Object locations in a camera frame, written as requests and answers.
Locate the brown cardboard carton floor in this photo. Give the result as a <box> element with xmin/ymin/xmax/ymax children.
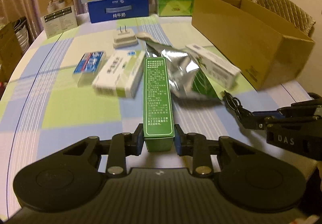
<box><xmin>0</xmin><ymin>17</ymin><xmax>29</xmax><ymax>83</ymax></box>

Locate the silver foil pouch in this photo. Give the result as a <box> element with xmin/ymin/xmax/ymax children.
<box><xmin>146</xmin><ymin>40</ymin><xmax>219</xmax><ymax>101</ymax></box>

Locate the white beige product box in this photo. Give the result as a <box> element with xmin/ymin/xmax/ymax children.
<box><xmin>37</xmin><ymin>0</ymin><xmax>77</xmax><ymax>38</ymax></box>

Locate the white power adapter plug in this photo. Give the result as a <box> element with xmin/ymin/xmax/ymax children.
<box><xmin>112</xmin><ymin>26</ymin><xmax>138</xmax><ymax>49</ymax></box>

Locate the blue clear plastic gum box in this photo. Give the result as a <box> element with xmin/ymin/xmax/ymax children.
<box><xmin>72</xmin><ymin>51</ymin><xmax>106</xmax><ymax>87</ymax></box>

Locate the white plastic spoon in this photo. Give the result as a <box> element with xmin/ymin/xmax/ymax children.
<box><xmin>135</xmin><ymin>32</ymin><xmax>154</xmax><ymax>41</ymax></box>

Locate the checkered tablecloth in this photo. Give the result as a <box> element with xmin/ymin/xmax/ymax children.
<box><xmin>1</xmin><ymin>14</ymin><xmax>317</xmax><ymax>220</ymax></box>

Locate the white box with green plant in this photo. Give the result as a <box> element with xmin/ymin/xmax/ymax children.
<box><xmin>186</xmin><ymin>44</ymin><xmax>241</xmax><ymax>89</ymax></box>

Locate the black cable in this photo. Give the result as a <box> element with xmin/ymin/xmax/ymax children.
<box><xmin>220</xmin><ymin>90</ymin><xmax>253</xmax><ymax>120</ymax></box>

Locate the quilted brown chair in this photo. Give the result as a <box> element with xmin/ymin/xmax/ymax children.
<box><xmin>256</xmin><ymin>0</ymin><xmax>316</xmax><ymax>37</ymax></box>

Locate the white medicine box green stripe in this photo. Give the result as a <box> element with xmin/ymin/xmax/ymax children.
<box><xmin>92</xmin><ymin>50</ymin><xmax>146</xmax><ymax>98</ymax></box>

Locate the dark blue milk carton box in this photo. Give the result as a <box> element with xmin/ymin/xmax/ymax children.
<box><xmin>87</xmin><ymin>0</ymin><xmax>149</xmax><ymax>23</ymax></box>

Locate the brown cardboard box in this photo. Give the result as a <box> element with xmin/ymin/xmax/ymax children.
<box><xmin>192</xmin><ymin>0</ymin><xmax>315</xmax><ymax>90</ymax></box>

